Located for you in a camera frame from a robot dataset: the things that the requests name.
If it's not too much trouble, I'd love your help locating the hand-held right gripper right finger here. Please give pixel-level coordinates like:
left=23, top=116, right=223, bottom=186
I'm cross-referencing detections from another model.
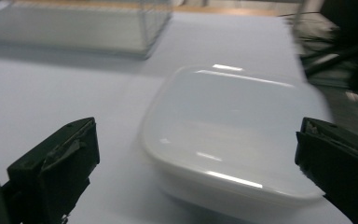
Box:
left=294, top=117, right=358, bottom=224

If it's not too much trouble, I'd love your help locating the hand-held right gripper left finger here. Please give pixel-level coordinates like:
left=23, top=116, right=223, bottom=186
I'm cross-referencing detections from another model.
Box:
left=1, top=117, right=101, bottom=224

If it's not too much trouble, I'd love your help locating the white square plate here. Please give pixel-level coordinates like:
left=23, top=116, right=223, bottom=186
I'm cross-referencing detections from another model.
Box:
left=139, top=63, right=335, bottom=207

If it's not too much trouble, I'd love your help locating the dark metal stand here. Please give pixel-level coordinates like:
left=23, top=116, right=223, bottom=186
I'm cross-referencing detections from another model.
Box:
left=283, top=0, right=358, bottom=122

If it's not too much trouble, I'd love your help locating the clear wire mesh basket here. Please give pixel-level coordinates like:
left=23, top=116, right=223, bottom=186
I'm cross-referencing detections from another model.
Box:
left=0, top=0, right=174, bottom=60

